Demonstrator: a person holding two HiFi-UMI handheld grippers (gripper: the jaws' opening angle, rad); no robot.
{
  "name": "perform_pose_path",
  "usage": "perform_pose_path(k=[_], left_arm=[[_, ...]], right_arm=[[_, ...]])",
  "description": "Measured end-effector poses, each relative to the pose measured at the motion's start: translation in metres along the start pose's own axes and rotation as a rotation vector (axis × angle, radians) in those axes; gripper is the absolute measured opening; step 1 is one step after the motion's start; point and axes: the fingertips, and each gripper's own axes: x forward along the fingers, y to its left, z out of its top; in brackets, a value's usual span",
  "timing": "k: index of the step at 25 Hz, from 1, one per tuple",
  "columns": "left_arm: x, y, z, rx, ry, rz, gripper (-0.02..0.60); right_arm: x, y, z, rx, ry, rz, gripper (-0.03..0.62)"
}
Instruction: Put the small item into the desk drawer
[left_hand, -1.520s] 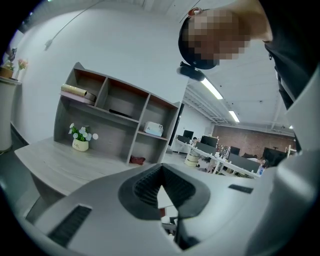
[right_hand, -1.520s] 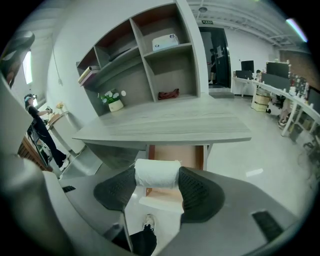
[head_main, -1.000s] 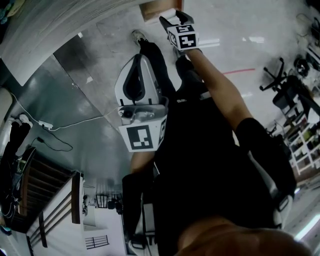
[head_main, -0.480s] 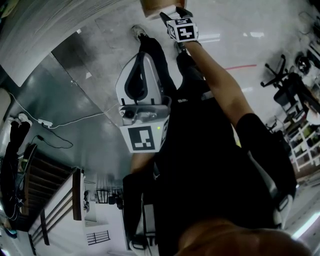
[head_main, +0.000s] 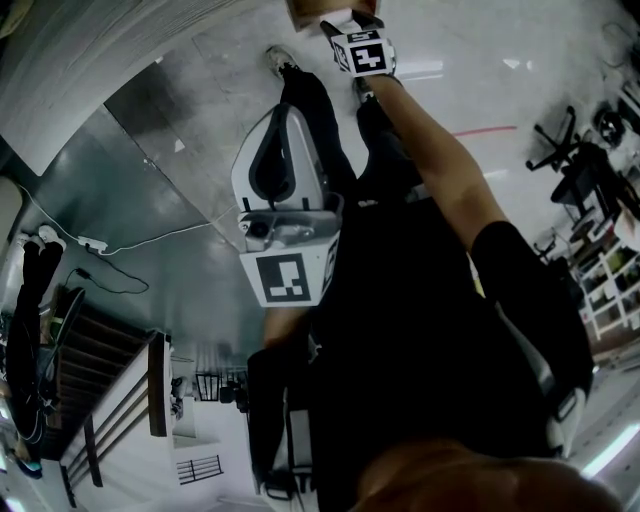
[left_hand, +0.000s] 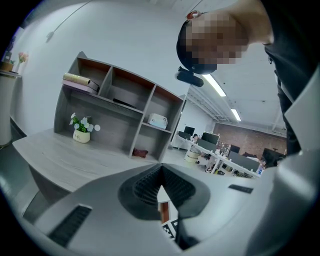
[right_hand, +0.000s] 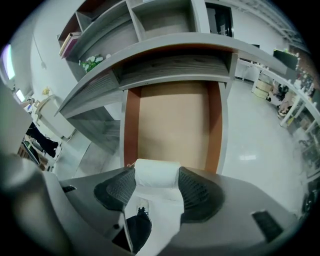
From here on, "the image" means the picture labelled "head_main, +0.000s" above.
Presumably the person's leg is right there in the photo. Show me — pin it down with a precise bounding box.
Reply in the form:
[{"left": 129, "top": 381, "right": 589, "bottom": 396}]
[
  {"left": 278, "top": 68, "right": 359, "bottom": 201},
  {"left": 354, "top": 94, "right": 426, "bottom": 201}
]

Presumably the person's left leg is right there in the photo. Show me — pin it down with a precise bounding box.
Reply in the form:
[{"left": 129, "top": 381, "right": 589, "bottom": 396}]
[{"left": 278, "top": 68, "right": 359, "bottom": 201}]

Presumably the black cable with adapter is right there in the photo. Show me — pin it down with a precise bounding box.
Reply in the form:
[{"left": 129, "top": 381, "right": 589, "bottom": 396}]
[{"left": 64, "top": 267, "right": 151, "bottom": 297}]

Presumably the person's left shoe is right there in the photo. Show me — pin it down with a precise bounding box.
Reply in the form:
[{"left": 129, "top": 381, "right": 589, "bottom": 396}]
[{"left": 264, "top": 44, "right": 302, "bottom": 82}]

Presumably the dark wooden staircase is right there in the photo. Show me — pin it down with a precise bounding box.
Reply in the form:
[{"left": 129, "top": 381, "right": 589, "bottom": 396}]
[{"left": 39, "top": 287, "right": 174, "bottom": 504}]

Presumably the person's left forearm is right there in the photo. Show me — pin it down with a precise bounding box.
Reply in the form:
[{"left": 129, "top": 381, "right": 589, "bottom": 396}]
[{"left": 262, "top": 302, "right": 321, "bottom": 351}]

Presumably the person's right forearm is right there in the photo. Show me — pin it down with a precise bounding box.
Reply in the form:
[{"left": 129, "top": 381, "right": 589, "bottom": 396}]
[{"left": 369, "top": 73, "right": 509, "bottom": 251}]

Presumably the black metal railing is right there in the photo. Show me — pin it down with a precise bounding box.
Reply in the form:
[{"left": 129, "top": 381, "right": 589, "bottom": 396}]
[{"left": 174, "top": 453, "right": 224, "bottom": 487}]

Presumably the black office chair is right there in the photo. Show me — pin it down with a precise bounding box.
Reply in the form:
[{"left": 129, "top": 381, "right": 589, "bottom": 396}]
[{"left": 524, "top": 104, "right": 626, "bottom": 224}]

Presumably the person's right leg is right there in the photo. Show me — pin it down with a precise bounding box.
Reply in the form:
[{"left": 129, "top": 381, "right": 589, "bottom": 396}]
[{"left": 354, "top": 94, "right": 426, "bottom": 201}]

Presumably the white shelf rack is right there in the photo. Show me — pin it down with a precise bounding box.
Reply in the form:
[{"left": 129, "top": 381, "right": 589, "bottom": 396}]
[{"left": 572, "top": 209, "right": 640, "bottom": 344}]

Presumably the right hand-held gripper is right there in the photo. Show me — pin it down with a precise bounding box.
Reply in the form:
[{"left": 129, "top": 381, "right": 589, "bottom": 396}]
[{"left": 318, "top": 8, "right": 399, "bottom": 79}]

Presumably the brown wooden desk drawer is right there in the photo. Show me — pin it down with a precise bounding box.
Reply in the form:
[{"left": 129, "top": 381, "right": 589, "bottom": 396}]
[{"left": 287, "top": 0, "right": 384, "bottom": 34}]

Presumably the person's shoe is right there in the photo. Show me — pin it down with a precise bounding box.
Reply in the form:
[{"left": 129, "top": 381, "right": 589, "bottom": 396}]
[
  {"left": 351, "top": 77, "right": 377, "bottom": 105},
  {"left": 264, "top": 44, "right": 302, "bottom": 82}
]

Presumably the white cable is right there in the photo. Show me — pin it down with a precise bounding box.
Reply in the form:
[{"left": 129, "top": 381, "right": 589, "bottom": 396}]
[{"left": 14, "top": 179, "right": 241, "bottom": 256}]

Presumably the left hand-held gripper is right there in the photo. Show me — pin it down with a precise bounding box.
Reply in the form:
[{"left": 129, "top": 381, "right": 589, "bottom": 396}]
[{"left": 230, "top": 102, "right": 347, "bottom": 307}]

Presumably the white harness strap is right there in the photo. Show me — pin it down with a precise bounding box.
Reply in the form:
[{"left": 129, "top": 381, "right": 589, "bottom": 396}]
[{"left": 543, "top": 384, "right": 592, "bottom": 462}]

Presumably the person's black shirt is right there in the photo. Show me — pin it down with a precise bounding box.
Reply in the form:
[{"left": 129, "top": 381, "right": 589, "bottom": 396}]
[{"left": 247, "top": 184, "right": 596, "bottom": 501}]

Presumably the person's right shoe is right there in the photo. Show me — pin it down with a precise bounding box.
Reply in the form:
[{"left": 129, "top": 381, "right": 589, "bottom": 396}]
[{"left": 351, "top": 77, "right": 377, "bottom": 105}]

